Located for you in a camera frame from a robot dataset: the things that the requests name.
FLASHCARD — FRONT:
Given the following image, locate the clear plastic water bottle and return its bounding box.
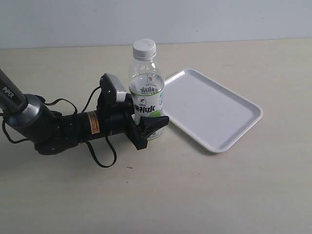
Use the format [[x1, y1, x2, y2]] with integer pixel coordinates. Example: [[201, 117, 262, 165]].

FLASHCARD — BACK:
[[128, 38, 165, 141]]

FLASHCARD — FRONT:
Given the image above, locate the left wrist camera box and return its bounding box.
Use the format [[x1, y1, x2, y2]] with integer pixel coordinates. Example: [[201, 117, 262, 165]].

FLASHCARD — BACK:
[[99, 73, 127, 105]]

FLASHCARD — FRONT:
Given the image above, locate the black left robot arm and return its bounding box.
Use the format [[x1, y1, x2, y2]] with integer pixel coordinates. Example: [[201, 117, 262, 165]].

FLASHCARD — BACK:
[[0, 72, 169, 155]]

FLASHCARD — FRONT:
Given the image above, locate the white bottle cap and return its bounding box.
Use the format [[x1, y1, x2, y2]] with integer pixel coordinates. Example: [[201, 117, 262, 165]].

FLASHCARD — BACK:
[[133, 39, 156, 60]]

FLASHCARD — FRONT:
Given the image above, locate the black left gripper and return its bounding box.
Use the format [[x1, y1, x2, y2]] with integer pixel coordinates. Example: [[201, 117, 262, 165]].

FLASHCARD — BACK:
[[97, 94, 169, 150]]

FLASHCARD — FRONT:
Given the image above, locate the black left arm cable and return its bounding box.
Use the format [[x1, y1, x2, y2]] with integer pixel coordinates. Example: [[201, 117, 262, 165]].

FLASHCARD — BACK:
[[0, 85, 117, 168]]

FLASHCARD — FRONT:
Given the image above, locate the white plastic tray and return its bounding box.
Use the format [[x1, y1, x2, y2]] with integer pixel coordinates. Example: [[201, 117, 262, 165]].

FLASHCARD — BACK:
[[163, 69, 263, 154]]

